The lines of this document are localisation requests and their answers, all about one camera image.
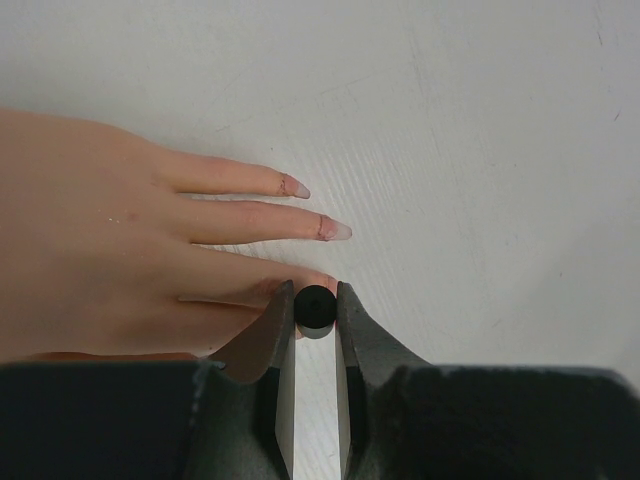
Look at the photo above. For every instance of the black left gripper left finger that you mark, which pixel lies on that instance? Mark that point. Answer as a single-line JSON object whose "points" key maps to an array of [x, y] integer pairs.
{"points": [[244, 418]]}

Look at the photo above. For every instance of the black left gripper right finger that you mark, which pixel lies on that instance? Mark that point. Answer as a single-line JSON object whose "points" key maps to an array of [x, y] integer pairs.
{"points": [[399, 416]]}

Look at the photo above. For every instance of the black nail polish cap brush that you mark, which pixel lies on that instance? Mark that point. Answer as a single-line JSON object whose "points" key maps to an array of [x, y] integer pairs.
{"points": [[315, 311]]}

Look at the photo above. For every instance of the mannequin hand with nails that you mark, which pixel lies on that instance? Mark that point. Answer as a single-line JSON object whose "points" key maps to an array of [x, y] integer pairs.
{"points": [[113, 246]]}

